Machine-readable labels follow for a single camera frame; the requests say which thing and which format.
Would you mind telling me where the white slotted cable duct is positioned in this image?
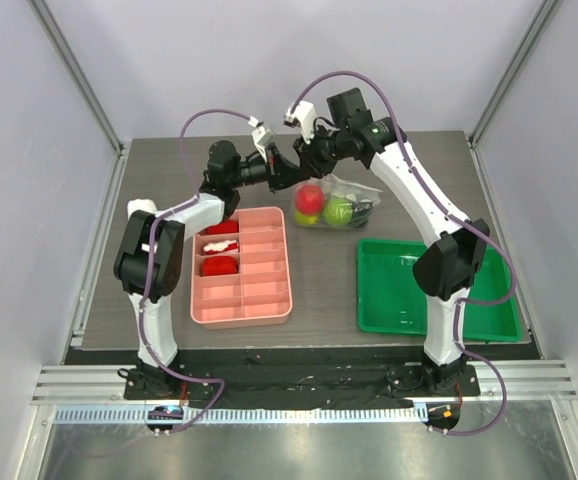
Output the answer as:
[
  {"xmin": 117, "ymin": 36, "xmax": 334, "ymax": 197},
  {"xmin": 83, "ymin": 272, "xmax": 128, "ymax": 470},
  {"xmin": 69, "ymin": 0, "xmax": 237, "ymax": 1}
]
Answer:
[{"xmin": 53, "ymin": 403, "xmax": 428, "ymax": 425}]

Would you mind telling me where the purple cable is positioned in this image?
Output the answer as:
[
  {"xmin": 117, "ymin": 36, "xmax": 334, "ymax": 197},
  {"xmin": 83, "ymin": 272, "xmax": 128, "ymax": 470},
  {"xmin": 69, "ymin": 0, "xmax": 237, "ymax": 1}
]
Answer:
[
  {"xmin": 288, "ymin": 70, "xmax": 520, "ymax": 436},
  {"xmin": 136, "ymin": 108, "xmax": 263, "ymax": 434}
]

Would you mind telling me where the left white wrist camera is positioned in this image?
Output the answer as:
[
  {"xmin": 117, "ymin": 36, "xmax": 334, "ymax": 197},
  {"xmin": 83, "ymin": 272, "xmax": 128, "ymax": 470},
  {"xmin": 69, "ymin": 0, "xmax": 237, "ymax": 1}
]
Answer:
[{"xmin": 248, "ymin": 116, "xmax": 275, "ymax": 162}]

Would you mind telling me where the white crumpled cloth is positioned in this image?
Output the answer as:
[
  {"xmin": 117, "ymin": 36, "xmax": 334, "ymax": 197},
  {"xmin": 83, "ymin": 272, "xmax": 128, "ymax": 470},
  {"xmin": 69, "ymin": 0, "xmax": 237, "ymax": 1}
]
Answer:
[{"xmin": 127, "ymin": 199, "xmax": 158, "ymax": 217}]

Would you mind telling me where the red white fabric item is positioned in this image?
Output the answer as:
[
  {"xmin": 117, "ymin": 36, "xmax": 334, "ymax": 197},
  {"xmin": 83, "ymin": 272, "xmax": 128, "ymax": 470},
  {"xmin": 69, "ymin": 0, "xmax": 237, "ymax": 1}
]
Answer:
[{"xmin": 202, "ymin": 239, "xmax": 239, "ymax": 255}]

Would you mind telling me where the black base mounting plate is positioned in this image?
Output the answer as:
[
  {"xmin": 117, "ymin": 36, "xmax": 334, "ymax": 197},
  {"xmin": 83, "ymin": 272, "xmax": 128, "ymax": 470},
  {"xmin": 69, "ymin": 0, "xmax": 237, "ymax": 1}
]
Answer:
[{"xmin": 63, "ymin": 347, "xmax": 483, "ymax": 409}]

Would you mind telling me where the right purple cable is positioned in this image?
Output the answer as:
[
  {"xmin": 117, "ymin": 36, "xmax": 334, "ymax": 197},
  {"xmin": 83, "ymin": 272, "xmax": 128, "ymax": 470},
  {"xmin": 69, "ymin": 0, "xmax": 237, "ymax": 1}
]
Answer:
[{"xmin": 288, "ymin": 70, "xmax": 520, "ymax": 436}]

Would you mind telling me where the red fabric item bottom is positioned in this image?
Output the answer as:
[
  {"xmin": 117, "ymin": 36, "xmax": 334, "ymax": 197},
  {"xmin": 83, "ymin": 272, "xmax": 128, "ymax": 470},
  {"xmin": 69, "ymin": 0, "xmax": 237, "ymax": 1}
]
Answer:
[{"xmin": 200, "ymin": 255, "xmax": 239, "ymax": 277}]

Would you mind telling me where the red fake apple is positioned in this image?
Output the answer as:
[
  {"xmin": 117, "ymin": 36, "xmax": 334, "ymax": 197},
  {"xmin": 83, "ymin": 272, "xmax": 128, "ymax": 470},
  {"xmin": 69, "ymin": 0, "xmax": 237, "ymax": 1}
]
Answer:
[{"xmin": 295, "ymin": 184, "xmax": 326, "ymax": 215}]

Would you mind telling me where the green fake apple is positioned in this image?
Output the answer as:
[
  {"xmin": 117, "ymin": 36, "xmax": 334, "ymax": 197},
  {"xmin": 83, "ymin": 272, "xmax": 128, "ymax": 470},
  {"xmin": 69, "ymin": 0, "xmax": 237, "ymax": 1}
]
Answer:
[{"xmin": 322, "ymin": 196, "xmax": 354, "ymax": 227}]

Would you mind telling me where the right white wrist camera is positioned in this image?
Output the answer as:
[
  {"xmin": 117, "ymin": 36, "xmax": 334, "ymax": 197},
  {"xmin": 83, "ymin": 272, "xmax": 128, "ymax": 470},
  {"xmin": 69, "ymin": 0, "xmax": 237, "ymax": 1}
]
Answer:
[{"xmin": 283, "ymin": 100, "xmax": 317, "ymax": 145}]

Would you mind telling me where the clear polka dot zip bag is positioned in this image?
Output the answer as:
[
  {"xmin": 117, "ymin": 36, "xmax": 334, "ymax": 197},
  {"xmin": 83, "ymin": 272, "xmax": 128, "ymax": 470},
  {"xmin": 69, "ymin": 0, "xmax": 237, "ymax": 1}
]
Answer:
[{"xmin": 290, "ymin": 174, "xmax": 382, "ymax": 230}]

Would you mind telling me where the aluminium frame post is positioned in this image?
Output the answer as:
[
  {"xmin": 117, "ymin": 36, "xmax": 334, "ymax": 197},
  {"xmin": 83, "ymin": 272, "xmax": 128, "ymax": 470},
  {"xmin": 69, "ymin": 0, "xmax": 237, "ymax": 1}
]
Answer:
[
  {"xmin": 467, "ymin": 0, "xmax": 561, "ymax": 149},
  {"xmin": 27, "ymin": 0, "xmax": 124, "ymax": 155}
]

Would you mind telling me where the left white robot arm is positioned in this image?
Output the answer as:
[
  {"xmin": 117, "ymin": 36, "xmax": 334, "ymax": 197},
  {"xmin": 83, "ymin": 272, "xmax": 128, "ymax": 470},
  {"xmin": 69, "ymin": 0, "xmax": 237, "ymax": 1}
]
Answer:
[{"xmin": 113, "ymin": 140, "xmax": 303, "ymax": 399}]

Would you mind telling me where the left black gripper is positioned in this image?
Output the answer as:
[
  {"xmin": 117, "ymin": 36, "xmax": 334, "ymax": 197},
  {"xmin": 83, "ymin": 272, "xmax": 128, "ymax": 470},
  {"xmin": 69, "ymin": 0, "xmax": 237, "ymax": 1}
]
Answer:
[{"xmin": 230, "ymin": 144, "xmax": 307, "ymax": 194}]

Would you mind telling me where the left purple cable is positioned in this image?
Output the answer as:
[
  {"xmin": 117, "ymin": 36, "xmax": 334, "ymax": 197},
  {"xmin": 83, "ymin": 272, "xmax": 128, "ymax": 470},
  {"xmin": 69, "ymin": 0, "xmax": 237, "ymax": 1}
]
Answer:
[{"xmin": 136, "ymin": 108, "xmax": 263, "ymax": 434}]

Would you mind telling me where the yellow-green fake fruit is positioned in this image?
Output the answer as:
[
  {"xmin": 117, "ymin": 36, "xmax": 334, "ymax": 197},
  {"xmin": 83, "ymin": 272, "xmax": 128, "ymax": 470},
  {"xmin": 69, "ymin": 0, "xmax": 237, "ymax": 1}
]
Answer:
[{"xmin": 293, "ymin": 210, "xmax": 319, "ymax": 228}]

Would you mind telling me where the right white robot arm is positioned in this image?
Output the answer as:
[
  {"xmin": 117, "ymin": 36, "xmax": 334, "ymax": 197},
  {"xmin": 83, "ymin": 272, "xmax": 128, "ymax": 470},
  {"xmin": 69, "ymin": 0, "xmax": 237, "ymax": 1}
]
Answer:
[{"xmin": 285, "ymin": 88, "xmax": 490, "ymax": 395}]

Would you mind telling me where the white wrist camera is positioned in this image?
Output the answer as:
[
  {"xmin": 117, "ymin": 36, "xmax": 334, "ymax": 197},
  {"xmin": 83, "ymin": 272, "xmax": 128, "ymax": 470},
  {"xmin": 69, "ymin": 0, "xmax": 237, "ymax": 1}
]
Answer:
[
  {"xmin": 248, "ymin": 116, "xmax": 275, "ymax": 162},
  {"xmin": 283, "ymin": 100, "xmax": 317, "ymax": 145}
]

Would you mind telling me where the right aluminium frame post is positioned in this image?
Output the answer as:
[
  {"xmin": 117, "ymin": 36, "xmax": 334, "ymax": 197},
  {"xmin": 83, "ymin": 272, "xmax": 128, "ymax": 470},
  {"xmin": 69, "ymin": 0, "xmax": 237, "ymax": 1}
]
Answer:
[{"xmin": 467, "ymin": 0, "xmax": 561, "ymax": 149}]

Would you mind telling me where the pink divided organizer tray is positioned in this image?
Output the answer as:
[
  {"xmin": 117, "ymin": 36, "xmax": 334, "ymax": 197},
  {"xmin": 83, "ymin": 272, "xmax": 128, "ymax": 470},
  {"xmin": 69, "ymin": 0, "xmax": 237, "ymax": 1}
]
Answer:
[{"xmin": 190, "ymin": 207, "xmax": 293, "ymax": 330}]

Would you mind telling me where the left aluminium frame post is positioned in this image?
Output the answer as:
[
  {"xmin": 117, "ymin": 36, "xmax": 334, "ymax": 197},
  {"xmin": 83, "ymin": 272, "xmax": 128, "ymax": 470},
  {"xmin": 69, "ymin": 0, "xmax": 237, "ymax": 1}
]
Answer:
[{"xmin": 27, "ymin": 0, "xmax": 124, "ymax": 155}]

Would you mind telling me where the green plastic tray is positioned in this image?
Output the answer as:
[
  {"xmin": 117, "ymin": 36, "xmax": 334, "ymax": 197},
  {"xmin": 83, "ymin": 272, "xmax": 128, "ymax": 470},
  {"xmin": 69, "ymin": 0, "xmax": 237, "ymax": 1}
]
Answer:
[{"xmin": 357, "ymin": 238, "xmax": 522, "ymax": 343}]

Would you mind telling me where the red fabric item top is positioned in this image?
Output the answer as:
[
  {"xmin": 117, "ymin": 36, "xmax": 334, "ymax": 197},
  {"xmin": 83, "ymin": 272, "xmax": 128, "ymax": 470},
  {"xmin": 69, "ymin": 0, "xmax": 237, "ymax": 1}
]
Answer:
[{"xmin": 205, "ymin": 220, "xmax": 239, "ymax": 235}]

